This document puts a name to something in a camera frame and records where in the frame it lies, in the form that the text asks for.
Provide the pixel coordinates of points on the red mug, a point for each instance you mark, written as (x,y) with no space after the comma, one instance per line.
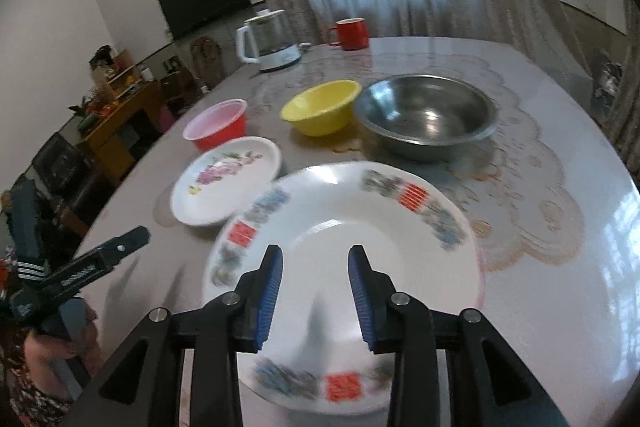
(350,34)

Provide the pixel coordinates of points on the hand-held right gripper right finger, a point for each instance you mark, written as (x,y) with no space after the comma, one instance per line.
(361,299)

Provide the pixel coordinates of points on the stainless steel bowl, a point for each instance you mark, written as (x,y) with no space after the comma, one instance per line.
(425,114)

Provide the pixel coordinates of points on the white electric glass kettle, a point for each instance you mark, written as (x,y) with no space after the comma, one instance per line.
(267,44)

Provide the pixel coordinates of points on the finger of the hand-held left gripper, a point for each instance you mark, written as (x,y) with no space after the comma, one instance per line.
(110,253)
(27,227)

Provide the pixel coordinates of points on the person's left forearm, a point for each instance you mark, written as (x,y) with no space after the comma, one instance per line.
(47,367)

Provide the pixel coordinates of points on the large patterned white plate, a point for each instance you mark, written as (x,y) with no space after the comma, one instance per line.
(330,217)

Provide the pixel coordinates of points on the small floral white plate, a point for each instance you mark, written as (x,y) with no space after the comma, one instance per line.
(225,179)

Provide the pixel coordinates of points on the black leather chair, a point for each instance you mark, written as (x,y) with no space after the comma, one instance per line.
(70,177)

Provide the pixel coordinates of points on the carved wooden chair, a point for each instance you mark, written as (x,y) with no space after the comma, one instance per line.
(207,62)

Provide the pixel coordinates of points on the yellow plastic bowl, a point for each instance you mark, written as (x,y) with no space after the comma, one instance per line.
(320,107)

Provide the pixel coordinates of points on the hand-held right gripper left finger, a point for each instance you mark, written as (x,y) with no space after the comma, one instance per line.
(267,299)

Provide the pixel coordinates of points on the red plastic bowl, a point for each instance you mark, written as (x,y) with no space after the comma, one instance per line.
(215,127)

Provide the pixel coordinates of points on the pink stool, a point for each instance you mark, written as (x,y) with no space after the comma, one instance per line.
(166,119)

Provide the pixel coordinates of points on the gold floral table mat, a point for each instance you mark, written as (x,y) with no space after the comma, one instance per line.
(525,187)

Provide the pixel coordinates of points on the wooden shelf cabinet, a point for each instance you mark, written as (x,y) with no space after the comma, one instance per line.
(120,122)

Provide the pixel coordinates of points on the floral patterned clothing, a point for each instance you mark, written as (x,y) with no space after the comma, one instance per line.
(20,387)

